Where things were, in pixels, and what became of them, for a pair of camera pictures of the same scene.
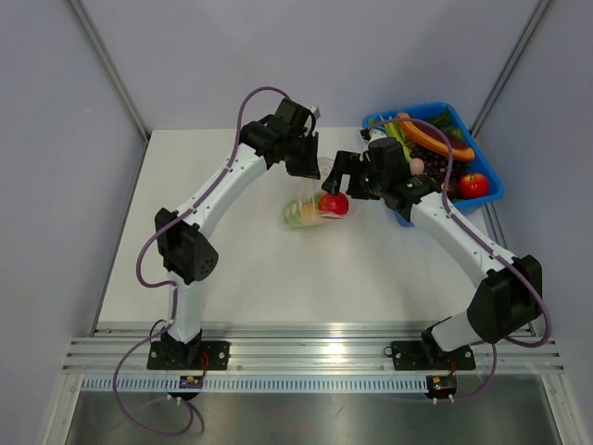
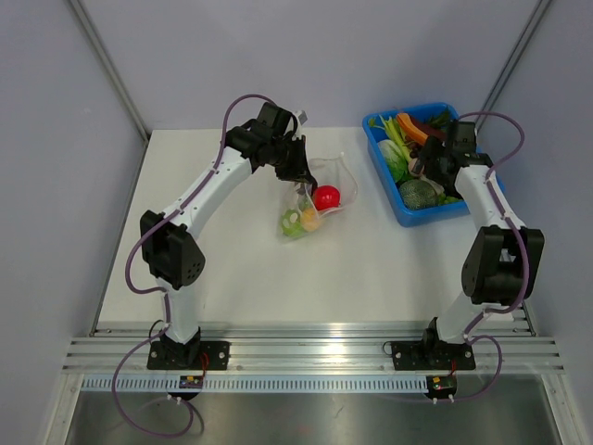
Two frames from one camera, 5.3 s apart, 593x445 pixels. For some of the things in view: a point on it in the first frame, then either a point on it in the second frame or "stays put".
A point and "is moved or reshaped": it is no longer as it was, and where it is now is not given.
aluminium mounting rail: x=304 y=346 stays put
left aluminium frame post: x=117 y=77 stays put
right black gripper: x=348 y=163 → x=432 y=148
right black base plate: x=424 y=355 stays put
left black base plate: x=173 y=355 stays put
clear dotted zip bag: x=314 y=205 is moved or reshaped
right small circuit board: x=441 y=387 stays put
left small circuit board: x=191 y=382 stays put
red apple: x=336 y=204 is moved or reshaped
